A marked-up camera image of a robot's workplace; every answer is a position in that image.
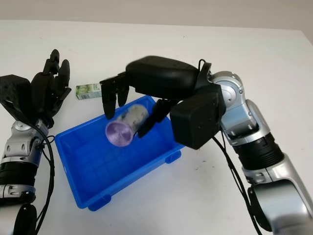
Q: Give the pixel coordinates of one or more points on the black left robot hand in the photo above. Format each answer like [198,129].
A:
[45,90]

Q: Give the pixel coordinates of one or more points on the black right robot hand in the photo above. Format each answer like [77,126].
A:
[161,76]

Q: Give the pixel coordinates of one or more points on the green carton box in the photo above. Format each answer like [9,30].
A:
[86,91]

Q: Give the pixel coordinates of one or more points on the silver cylindrical can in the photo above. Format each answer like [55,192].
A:
[122,129]

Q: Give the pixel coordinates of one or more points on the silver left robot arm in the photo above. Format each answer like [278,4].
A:
[19,151]

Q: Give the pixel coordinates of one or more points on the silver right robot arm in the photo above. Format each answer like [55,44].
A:
[259,137]

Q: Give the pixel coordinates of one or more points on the blue plastic tray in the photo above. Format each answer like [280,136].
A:
[137,156]

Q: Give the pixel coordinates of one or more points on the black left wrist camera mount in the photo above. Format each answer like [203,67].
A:
[14,95]

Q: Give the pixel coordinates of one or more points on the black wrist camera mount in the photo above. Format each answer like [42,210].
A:
[14,95]
[195,117]

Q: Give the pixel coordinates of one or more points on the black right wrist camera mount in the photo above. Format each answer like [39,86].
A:
[195,117]

